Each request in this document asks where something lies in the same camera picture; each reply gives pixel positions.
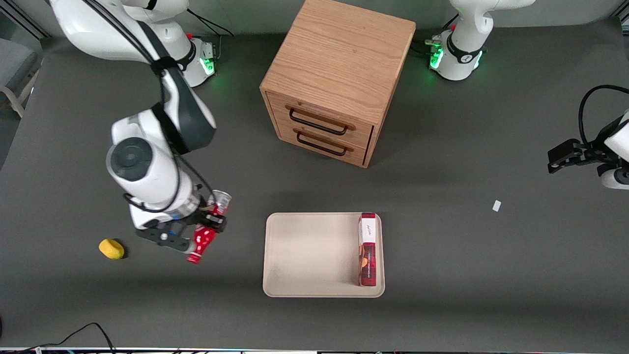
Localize black cable on table edge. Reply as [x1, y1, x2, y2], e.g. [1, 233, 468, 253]
[0, 322, 116, 354]

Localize black cables at arm base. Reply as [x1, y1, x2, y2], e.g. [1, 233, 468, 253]
[186, 7, 235, 59]
[412, 14, 460, 56]

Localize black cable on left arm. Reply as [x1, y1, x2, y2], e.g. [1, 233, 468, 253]
[578, 85, 629, 144]

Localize black cables at right arm base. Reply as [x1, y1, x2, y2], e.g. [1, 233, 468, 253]
[186, 7, 235, 59]

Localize red white biscuit box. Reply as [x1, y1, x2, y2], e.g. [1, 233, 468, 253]
[358, 212, 377, 287]

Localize grey chair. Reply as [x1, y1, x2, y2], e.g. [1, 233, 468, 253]
[0, 37, 44, 119]

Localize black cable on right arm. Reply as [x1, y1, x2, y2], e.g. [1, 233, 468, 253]
[81, 0, 217, 213]

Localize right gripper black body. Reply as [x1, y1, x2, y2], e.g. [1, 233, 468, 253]
[170, 206, 209, 234]

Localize beige plastic tray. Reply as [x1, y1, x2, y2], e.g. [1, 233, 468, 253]
[262, 212, 385, 298]

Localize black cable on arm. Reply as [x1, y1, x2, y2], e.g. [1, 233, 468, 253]
[578, 85, 629, 144]
[81, 0, 217, 213]

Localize red coke bottle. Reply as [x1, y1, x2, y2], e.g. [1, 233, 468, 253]
[186, 190, 232, 265]

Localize wooden drawer cabinet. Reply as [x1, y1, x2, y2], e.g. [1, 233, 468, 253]
[259, 0, 417, 169]

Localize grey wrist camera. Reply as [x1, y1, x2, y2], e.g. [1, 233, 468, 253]
[599, 165, 629, 190]
[135, 224, 194, 253]

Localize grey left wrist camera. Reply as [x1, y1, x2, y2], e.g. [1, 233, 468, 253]
[599, 165, 629, 190]

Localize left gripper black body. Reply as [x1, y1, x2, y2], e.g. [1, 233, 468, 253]
[581, 129, 617, 167]

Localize yellow lemon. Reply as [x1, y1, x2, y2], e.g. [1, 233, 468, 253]
[99, 238, 125, 260]

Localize black cables at left arm base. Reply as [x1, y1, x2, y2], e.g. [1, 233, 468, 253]
[412, 14, 460, 56]

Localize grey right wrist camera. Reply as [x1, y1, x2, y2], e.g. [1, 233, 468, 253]
[135, 224, 194, 253]

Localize wooden drawer with black handle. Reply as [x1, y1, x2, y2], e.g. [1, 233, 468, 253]
[265, 91, 375, 149]
[275, 120, 370, 167]

